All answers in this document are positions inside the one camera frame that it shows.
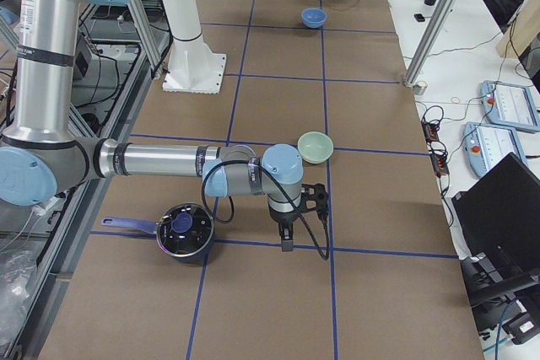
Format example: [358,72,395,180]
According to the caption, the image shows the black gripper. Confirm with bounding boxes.
[269,207,299,252]

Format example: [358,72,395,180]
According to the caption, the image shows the green bowl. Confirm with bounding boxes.
[297,132,334,164]

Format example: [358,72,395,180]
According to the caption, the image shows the blue bowl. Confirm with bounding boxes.
[300,8,327,29]

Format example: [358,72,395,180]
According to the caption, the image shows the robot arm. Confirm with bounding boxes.
[1,0,21,25]
[1,0,306,251]

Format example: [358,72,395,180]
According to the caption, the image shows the dark blue saucepan with lid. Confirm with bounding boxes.
[101,203,215,263]

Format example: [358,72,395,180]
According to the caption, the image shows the orange black adapter box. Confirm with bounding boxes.
[429,153,450,178]

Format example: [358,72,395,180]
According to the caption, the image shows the black laptop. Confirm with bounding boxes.
[451,151,540,277]

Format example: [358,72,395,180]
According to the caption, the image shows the lower teach pendant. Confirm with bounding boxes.
[463,121,528,178]

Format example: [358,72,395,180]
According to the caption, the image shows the teach pendant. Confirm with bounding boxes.
[463,121,528,178]
[480,80,539,132]

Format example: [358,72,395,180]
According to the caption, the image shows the small black device on table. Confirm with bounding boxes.
[414,13,425,22]

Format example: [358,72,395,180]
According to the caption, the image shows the upper teach pendant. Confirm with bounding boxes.
[480,80,539,132]

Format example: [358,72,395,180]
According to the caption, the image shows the clear plastic bag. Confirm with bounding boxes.
[1,250,37,345]

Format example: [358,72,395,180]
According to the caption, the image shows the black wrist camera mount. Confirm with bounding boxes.
[300,183,329,222]

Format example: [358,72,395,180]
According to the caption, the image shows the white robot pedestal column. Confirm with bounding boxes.
[162,0,226,94]

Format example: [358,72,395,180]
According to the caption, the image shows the aluminium frame post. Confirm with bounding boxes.
[402,0,456,95]

